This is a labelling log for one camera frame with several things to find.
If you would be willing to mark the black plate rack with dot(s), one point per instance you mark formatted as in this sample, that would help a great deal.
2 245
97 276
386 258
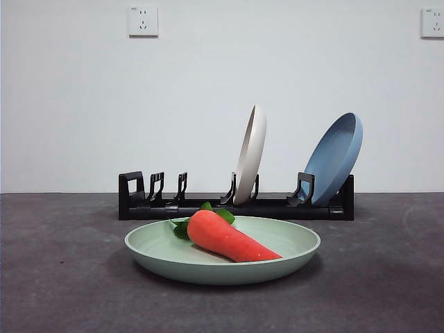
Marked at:
156 209

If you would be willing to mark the white wall socket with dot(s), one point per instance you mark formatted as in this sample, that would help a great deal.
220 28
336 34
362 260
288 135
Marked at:
433 22
143 21

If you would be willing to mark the orange toy carrot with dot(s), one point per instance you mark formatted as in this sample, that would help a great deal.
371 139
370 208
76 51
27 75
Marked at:
225 239

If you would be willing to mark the blue plate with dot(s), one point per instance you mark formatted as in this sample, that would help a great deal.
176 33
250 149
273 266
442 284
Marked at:
333 163

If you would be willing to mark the beige plate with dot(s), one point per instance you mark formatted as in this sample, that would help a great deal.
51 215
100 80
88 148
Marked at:
251 156

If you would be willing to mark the green plate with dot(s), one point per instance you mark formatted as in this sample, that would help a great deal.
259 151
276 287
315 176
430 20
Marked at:
156 244

